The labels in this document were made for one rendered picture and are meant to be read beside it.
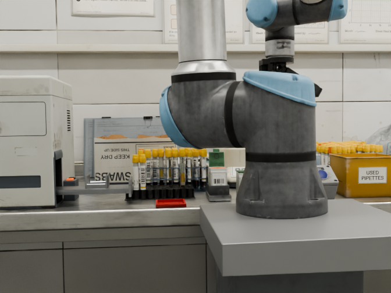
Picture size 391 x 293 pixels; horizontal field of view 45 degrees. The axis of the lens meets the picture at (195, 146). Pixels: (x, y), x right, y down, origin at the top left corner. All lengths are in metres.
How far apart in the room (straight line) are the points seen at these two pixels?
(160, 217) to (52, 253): 0.82
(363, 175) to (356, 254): 0.60
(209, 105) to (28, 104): 0.48
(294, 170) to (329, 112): 1.10
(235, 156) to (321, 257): 0.80
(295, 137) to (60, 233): 0.60
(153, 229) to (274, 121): 0.47
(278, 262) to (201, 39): 0.40
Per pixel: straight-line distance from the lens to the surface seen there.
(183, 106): 0.81
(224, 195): 1.14
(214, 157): 1.20
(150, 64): 1.73
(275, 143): 0.74
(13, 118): 1.12
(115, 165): 1.39
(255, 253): 0.60
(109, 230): 1.10
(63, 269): 1.83
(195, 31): 0.82
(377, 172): 1.24
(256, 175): 0.76
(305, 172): 0.76
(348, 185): 1.22
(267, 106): 0.74
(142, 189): 1.18
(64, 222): 1.08
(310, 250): 0.62
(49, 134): 1.11
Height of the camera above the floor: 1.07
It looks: 3 degrees down
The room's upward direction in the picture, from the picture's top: 1 degrees counter-clockwise
